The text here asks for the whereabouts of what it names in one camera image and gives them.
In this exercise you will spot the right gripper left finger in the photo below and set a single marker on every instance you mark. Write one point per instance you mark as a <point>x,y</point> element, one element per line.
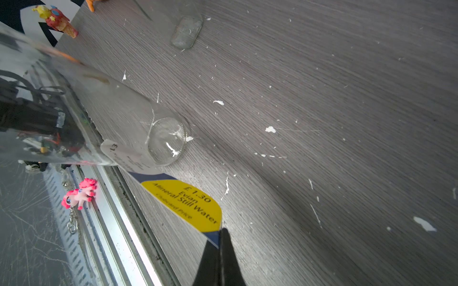
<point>208,270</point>

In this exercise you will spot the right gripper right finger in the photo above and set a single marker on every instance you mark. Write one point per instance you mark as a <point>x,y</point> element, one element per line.
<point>229,269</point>

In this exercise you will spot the tall glass bottle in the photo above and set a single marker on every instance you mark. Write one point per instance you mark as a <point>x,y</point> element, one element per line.
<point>103,107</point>

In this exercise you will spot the glass bottle with cork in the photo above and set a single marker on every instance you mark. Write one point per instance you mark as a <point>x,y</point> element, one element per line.
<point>177,21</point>

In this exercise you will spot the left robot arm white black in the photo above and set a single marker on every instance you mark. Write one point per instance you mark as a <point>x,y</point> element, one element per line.
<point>39,117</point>

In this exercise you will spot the pink clip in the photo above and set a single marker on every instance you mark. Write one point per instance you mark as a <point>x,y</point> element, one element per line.
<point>85,193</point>

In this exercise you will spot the orange shark plush toy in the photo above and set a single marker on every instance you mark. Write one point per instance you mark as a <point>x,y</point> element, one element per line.
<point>91,4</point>

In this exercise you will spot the small red yellow toy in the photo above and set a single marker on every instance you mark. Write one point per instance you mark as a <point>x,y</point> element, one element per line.
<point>55,19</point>

